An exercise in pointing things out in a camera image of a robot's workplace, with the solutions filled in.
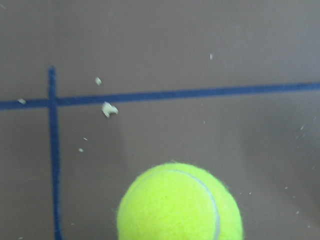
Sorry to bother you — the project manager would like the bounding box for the yellow-green tennis ball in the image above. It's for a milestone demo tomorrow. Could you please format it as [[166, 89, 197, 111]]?
[[116, 162, 244, 240]]

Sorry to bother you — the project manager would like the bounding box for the white debris crumb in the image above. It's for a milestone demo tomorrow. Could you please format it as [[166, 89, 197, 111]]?
[[101, 101, 119, 118]]

